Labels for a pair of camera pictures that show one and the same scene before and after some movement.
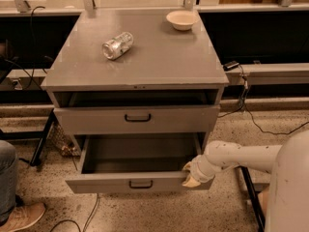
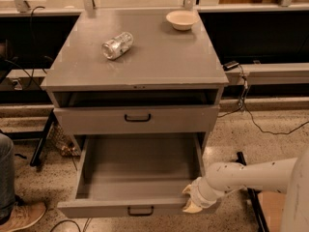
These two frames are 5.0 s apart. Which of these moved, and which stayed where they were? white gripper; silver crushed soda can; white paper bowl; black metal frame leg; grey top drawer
Moved: white gripper
Stayed: white paper bowl; black metal frame leg; grey top drawer; silver crushed soda can
